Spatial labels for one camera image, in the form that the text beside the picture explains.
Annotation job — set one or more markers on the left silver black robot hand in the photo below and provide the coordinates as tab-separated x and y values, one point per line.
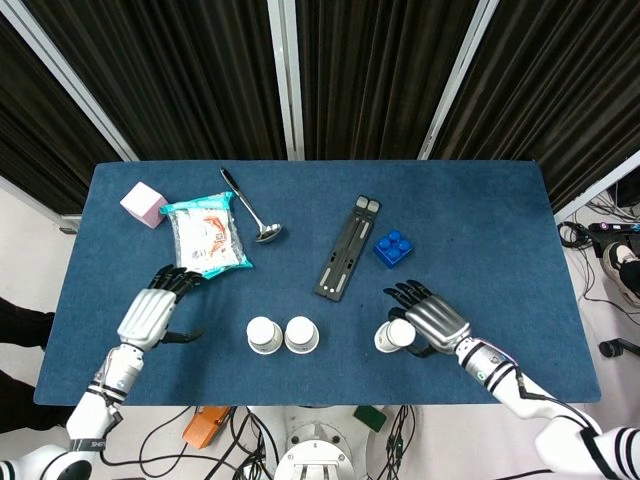
145	317

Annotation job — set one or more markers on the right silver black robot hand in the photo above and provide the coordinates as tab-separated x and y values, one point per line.
440	322

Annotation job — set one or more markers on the white paper cup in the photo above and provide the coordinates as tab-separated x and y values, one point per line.
264	335
392	337
301	334

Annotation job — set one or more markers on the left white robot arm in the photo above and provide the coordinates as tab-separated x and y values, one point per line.
92	410

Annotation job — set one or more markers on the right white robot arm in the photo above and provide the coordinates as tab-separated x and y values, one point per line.
540	405

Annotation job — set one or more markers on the blue building block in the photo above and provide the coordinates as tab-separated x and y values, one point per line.
393	248

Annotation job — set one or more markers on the blue table cloth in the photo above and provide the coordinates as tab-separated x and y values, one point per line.
500	250

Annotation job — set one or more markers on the teal clear snack packet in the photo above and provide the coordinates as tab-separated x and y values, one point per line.
205	240

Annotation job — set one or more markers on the pink cube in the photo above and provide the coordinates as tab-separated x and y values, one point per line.
142	204

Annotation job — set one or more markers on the green box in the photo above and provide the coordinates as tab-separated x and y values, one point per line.
371	417

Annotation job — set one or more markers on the black folding laptop stand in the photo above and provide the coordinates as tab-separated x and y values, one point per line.
347	250

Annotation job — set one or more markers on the black clothed person leg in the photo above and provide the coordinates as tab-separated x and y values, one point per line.
22	325

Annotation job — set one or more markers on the orange device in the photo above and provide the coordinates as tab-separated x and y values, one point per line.
205	427

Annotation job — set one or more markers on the white robot torso base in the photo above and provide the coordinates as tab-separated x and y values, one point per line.
315	450

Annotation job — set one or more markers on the black caster leg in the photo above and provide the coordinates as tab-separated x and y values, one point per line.
617	346

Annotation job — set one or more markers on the beige black shoe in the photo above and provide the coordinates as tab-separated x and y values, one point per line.
620	270

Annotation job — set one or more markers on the black power strip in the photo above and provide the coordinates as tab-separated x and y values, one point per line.
617	227

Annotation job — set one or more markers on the black pleated curtain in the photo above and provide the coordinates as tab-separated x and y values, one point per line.
560	85
380	75
175	75
45	135

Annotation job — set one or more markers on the white frame post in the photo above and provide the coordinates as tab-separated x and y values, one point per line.
35	202
597	187
75	82
457	80
287	75

